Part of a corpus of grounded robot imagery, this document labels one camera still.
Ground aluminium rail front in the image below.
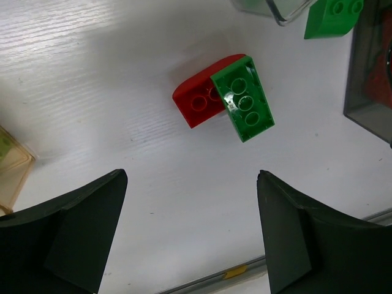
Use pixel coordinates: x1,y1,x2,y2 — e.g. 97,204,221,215
159,208,392,294

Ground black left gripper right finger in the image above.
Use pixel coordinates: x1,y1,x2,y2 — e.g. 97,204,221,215
257,170,391,293

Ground green sloped lego brick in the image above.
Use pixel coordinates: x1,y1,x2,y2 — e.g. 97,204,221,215
304,0,364,40

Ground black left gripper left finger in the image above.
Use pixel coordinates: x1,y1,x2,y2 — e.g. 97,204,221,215
1,169,128,293

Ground red legos in grey bin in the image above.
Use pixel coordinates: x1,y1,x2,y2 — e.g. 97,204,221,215
364,43,391,108

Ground green lego on stack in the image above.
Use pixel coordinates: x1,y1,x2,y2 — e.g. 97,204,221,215
211,55,275,143

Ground red curved lego brick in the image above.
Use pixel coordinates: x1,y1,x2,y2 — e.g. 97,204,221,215
172,54,245,128

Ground orange transparent container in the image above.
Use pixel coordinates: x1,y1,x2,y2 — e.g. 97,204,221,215
0,127,35,216

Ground grey transparent container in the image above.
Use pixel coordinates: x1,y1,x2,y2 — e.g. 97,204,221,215
344,1,391,145

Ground clear transparent container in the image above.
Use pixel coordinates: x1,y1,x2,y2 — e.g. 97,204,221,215
231,0,315,26

